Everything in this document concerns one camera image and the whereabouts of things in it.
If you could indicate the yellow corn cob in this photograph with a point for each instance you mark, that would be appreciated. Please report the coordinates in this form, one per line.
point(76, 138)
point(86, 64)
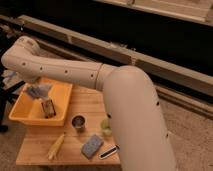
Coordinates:
point(52, 153)

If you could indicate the metal cup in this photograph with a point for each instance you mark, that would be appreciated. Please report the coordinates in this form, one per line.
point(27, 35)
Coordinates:
point(78, 122)

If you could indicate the green cup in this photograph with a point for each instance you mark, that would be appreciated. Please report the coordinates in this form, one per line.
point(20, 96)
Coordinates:
point(105, 127)

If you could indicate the blue grey sponge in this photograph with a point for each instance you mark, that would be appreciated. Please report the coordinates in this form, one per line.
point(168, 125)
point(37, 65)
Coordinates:
point(92, 146)

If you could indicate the wooden folding table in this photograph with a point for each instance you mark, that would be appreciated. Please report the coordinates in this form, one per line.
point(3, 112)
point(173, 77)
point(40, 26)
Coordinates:
point(38, 139)

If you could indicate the small brown block in tray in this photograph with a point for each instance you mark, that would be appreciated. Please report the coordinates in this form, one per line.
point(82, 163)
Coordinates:
point(48, 108)

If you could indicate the grey blue towel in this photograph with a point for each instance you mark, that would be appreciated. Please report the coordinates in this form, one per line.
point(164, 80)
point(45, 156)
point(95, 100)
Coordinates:
point(38, 91)

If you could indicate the yellow plastic tray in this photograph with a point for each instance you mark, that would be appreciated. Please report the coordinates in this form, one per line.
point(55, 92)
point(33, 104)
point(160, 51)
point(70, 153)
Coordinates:
point(30, 112)

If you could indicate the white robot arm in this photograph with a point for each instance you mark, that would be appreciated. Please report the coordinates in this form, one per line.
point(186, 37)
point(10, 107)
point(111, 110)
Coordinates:
point(130, 98)

